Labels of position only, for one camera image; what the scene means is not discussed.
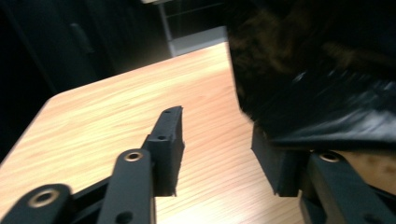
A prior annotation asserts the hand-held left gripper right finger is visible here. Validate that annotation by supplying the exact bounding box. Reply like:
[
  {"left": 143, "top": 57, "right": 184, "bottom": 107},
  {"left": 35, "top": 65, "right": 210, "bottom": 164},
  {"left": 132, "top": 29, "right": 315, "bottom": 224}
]
[{"left": 250, "top": 123, "right": 311, "bottom": 198}]

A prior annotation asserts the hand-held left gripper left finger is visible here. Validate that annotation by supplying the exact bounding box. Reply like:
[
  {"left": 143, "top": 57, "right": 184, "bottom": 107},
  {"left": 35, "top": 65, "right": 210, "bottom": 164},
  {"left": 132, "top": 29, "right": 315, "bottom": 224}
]
[{"left": 141, "top": 105, "right": 186, "bottom": 198}]

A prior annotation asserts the black plastic garbage bag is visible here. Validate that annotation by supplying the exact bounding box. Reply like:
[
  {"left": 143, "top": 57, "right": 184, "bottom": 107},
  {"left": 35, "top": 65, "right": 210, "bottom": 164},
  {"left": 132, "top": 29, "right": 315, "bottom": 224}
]
[{"left": 223, "top": 0, "right": 396, "bottom": 151}]

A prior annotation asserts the white metal stand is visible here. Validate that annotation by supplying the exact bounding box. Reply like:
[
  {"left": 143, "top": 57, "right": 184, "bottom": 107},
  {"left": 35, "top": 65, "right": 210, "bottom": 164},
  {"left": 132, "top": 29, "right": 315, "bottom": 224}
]
[{"left": 141, "top": 0, "right": 229, "bottom": 58}]

